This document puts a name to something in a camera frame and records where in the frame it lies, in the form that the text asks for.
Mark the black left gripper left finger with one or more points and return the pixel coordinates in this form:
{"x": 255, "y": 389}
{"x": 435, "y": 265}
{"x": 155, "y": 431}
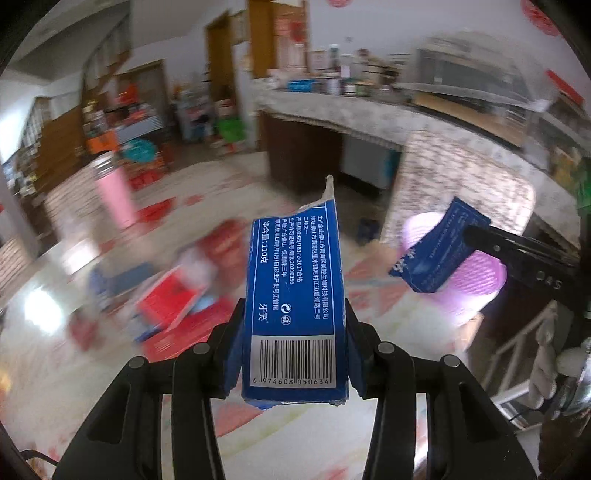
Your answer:
{"x": 121, "y": 436}

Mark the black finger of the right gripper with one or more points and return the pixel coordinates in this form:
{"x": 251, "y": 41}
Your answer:
{"x": 540, "y": 267}

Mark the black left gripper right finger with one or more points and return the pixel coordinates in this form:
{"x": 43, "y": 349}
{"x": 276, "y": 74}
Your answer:
{"x": 468, "y": 437}

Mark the blue box piece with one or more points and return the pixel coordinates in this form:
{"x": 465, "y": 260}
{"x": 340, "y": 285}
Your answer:
{"x": 428, "y": 264}

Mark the red white KFC box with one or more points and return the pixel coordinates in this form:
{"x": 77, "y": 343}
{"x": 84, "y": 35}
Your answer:
{"x": 161, "y": 304}

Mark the blue toothpaste box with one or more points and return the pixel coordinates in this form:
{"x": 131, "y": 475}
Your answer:
{"x": 294, "y": 345}

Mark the patterned chair right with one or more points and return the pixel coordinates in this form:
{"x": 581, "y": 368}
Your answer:
{"x": 434, "y": 170}

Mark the pink thermos bottle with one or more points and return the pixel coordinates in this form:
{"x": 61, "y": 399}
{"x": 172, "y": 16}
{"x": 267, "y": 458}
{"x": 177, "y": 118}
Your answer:
{"x": 114, "y": 190}

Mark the long covered sideboard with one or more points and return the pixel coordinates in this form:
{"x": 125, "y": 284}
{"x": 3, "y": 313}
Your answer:
{"x": 391, "y": 125}

